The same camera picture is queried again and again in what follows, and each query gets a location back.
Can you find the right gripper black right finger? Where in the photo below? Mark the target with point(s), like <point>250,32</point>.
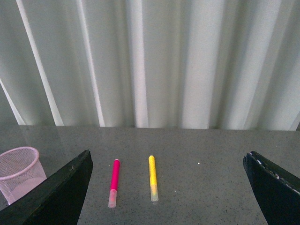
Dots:
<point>276,190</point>

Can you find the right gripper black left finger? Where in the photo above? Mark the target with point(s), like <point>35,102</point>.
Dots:
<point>56,201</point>

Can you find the pink marker pen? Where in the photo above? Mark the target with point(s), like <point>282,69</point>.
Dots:
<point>114,184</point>

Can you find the pink mesh pen cup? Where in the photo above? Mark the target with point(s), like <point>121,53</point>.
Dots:
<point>20,172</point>

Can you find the yellow marker pen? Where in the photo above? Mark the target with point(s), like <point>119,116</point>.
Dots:
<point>153,179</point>

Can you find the white pleated curtain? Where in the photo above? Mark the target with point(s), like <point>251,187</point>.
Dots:
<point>222,64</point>

